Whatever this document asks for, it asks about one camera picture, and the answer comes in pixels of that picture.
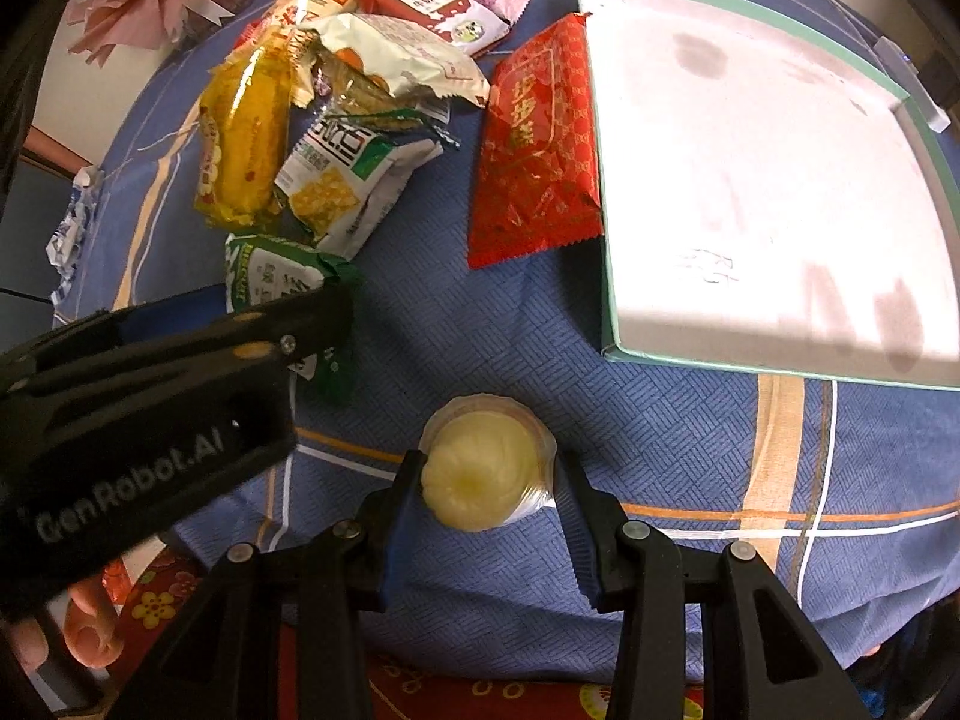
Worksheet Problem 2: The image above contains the yellow jelly cup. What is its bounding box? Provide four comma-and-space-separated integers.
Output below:
420, 394, 556, 533

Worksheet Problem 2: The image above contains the yellow cake packet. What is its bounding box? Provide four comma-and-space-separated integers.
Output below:
194, 37, 293, 231

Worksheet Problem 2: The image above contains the green-white corn snack packet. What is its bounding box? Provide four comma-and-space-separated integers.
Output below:
275, 115, 443, 260

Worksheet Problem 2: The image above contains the large red snack packet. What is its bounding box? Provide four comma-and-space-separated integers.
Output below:
467, 13, 604, 270

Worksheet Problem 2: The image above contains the cream white snack packet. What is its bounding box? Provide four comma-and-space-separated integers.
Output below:
301, 13, 490, 107

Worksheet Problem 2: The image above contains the left hand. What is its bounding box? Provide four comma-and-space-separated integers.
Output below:
2, 575, 124, 673

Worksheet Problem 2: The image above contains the crumpled blue-white wrapper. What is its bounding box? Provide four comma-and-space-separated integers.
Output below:
46, 166, 104, 307

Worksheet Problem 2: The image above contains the white teal-rimmed tray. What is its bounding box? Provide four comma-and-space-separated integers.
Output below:
578, 0, 958, 390

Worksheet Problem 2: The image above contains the small red snack packet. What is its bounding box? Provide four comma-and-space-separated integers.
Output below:
233, 4, 299, 50

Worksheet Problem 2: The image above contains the brown-red snack packet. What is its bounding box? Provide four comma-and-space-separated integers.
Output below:
358, 0, 509, 57

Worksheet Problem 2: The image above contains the white power strip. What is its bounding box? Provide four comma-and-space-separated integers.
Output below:
874, 36, 950, 133

